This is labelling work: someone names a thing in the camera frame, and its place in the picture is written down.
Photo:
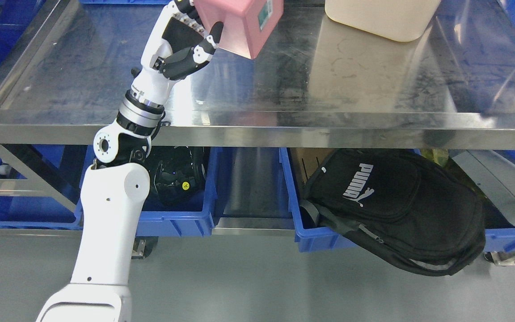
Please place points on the blue bin far left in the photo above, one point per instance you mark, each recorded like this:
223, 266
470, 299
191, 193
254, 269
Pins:
16, 210

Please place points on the blue bin with helmet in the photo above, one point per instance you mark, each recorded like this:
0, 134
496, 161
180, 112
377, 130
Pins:
172, 219

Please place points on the stainless steel table cart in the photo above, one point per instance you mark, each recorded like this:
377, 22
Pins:
315, 84

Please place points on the pink plastic storage box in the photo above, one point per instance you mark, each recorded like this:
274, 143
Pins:
247, 23

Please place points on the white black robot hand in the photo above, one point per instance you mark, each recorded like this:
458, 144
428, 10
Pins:
178, 46

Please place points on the blue bin with backpack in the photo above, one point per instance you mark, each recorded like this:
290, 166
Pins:
298, 164

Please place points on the black Puma backpack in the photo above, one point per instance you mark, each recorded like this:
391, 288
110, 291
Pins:
399, 206

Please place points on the cream plastic container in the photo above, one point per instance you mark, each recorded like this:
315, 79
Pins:
398, 20

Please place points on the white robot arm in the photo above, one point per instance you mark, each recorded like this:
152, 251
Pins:
98, 290

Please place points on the grey plastic case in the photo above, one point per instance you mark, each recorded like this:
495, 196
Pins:
494, 175

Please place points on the black helmet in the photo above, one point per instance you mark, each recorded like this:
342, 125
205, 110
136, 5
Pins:
177, 173

